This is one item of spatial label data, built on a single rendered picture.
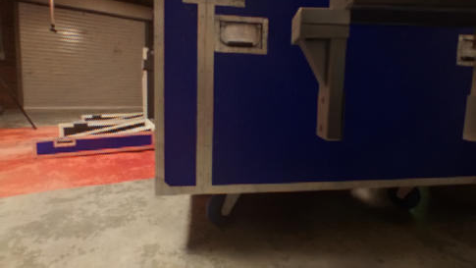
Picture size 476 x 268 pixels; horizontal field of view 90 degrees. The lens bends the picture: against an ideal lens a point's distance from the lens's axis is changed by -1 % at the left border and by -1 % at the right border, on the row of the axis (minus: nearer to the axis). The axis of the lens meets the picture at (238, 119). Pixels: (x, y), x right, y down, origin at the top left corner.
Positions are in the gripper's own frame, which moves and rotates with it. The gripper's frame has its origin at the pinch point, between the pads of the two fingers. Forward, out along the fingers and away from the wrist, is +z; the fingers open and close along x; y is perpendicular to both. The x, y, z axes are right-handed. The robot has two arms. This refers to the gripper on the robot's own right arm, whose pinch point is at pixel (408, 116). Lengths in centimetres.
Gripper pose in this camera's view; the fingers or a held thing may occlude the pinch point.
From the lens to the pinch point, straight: 25.0
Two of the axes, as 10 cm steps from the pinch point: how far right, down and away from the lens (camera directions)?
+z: -0.3, 9.9, 1.0
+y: -0.2, 1.0, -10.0
